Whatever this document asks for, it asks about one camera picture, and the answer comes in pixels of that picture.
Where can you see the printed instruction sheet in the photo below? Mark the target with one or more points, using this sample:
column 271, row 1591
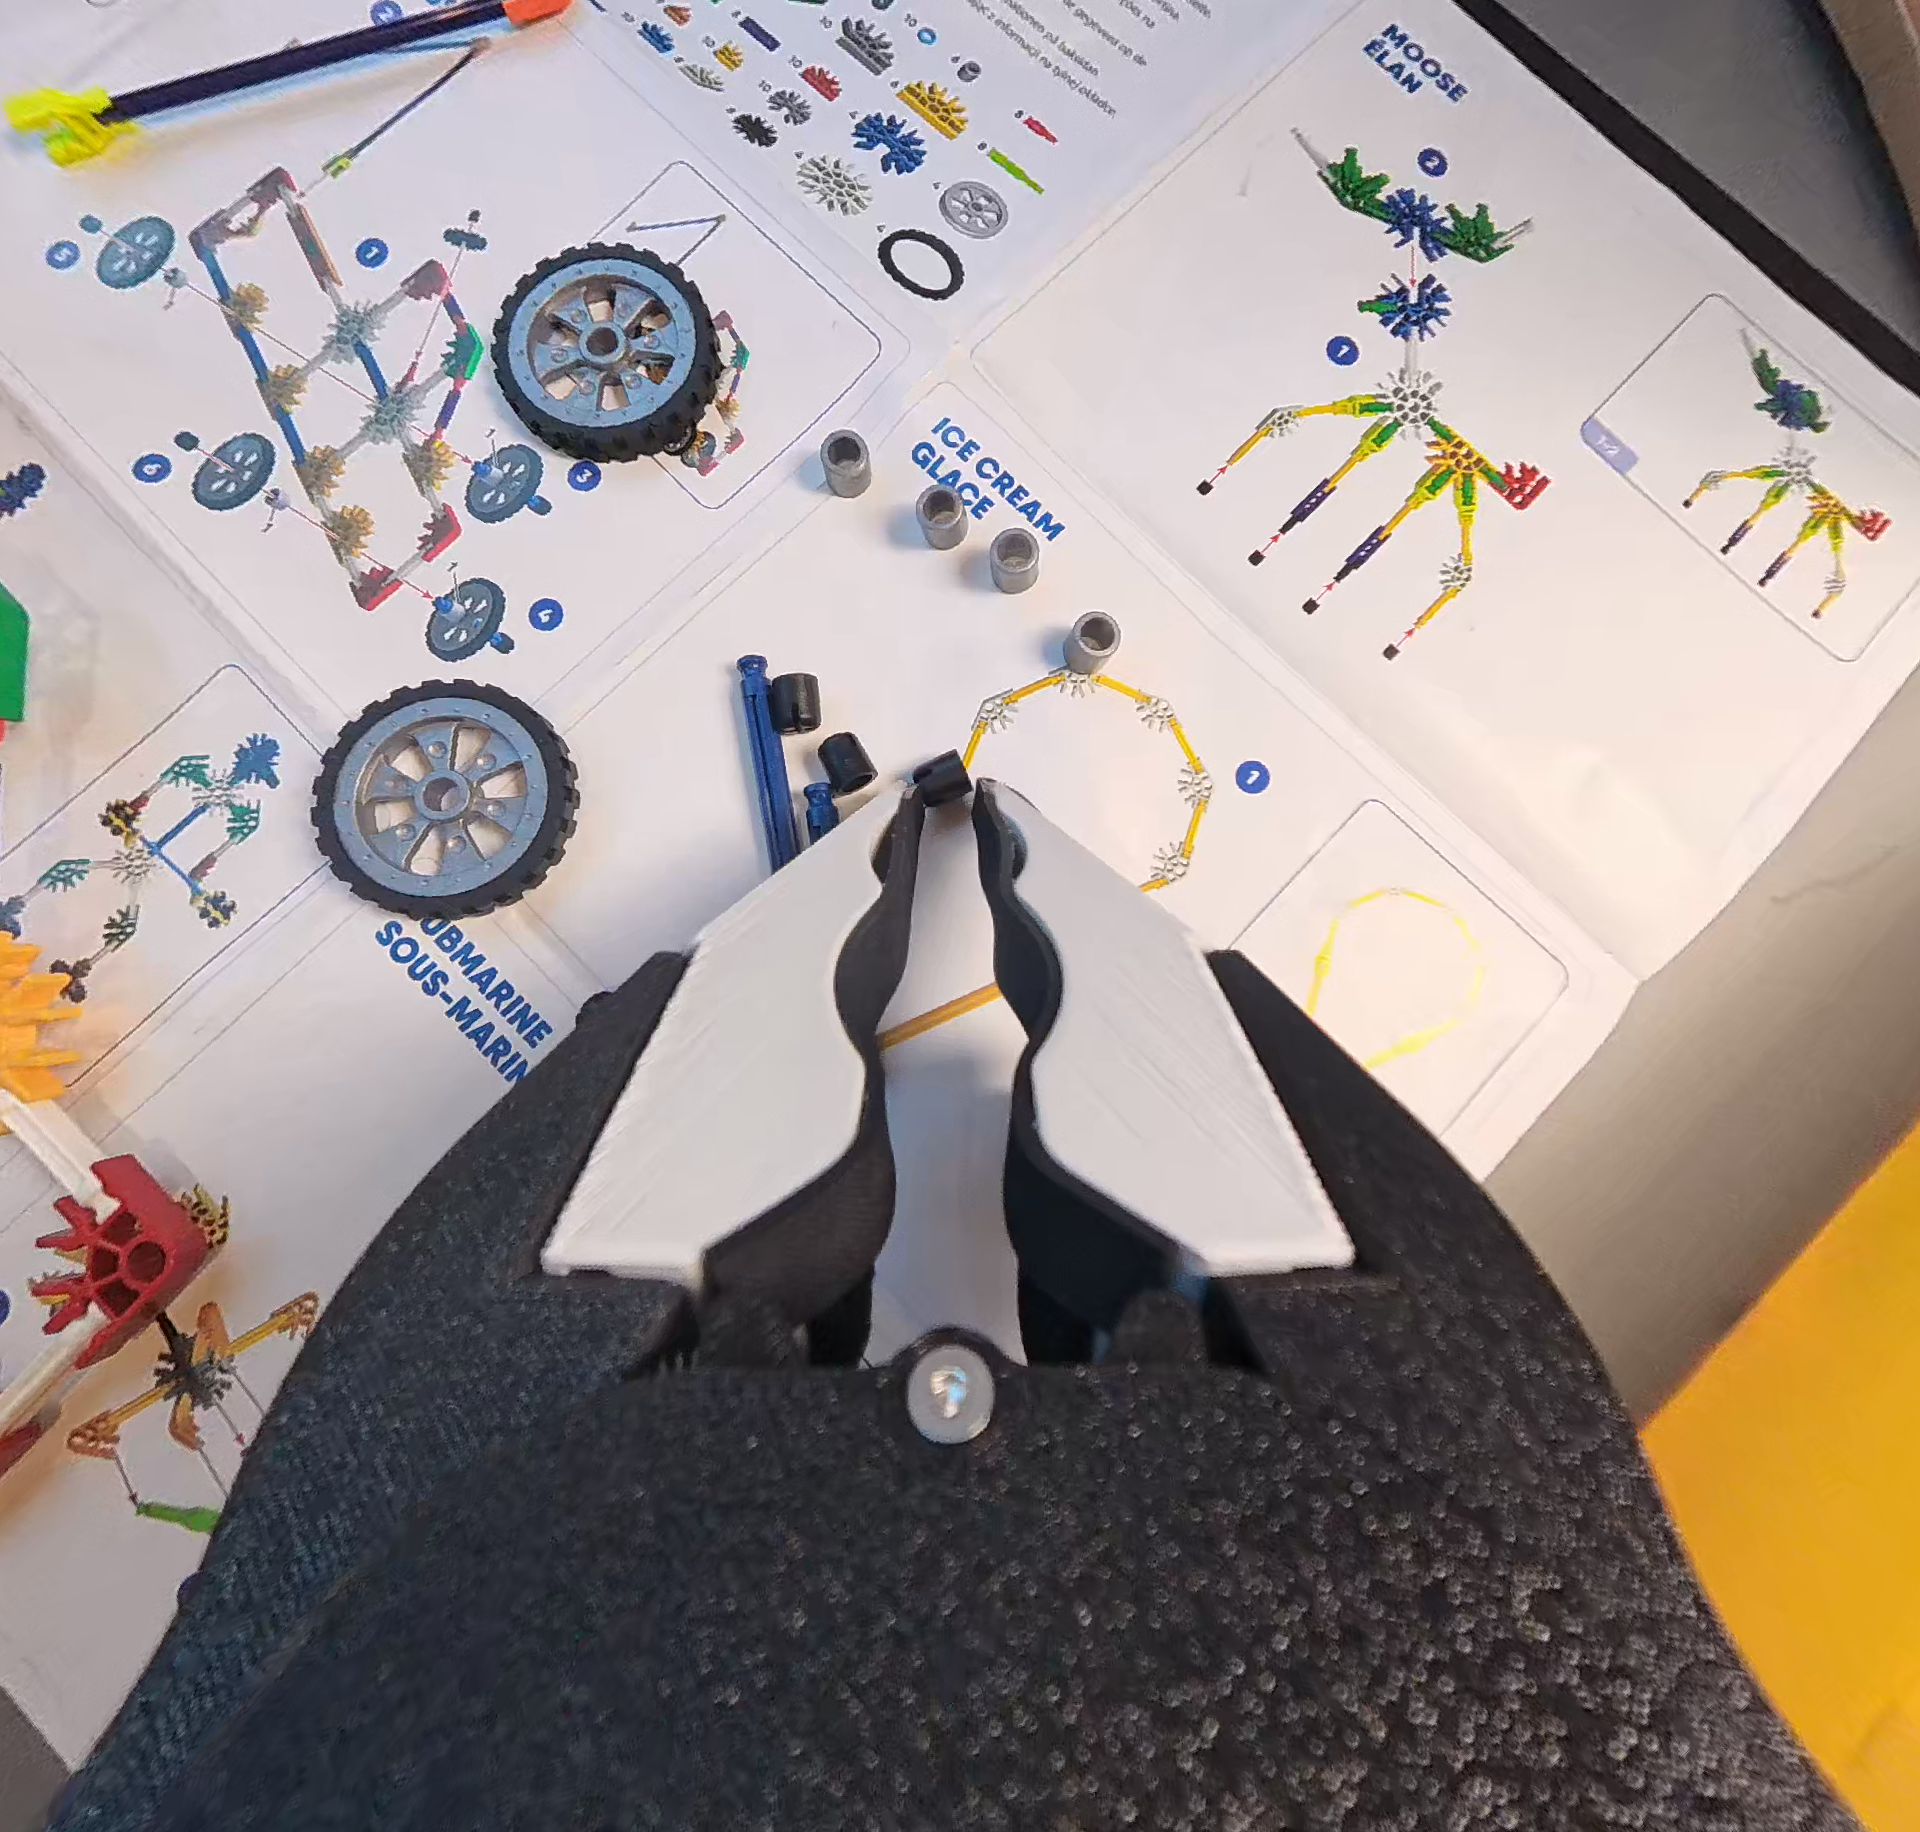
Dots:
column 1261, row 304

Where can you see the yellow plastic bin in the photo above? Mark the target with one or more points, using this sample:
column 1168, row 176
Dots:
column 1801, row 1533

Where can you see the small black toy wheel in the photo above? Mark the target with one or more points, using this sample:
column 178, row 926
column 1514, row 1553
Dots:
column 444, row 799
column 615, row 352

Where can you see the blue rod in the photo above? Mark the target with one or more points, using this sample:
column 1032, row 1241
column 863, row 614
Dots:
column 765, row 769

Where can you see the colourful construction toy model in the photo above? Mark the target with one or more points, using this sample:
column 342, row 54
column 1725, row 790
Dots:
column 121, row 1249

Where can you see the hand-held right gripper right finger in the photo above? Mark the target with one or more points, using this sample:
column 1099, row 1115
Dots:
column 1171, row 1113

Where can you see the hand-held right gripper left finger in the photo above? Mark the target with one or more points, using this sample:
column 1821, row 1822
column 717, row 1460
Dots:
column 720, row 1113

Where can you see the grey desk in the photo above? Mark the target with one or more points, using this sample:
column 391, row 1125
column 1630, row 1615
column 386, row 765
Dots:
column 1740, row 904

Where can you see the blue rod V-shaped assembly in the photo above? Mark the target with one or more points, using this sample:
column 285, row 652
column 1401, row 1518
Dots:
column 300, row 48

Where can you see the small grey spacer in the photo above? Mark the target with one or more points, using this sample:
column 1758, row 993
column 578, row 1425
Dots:
column 1093, row 639
column 1020, row 558
column 944, row 513
column 850, row 461

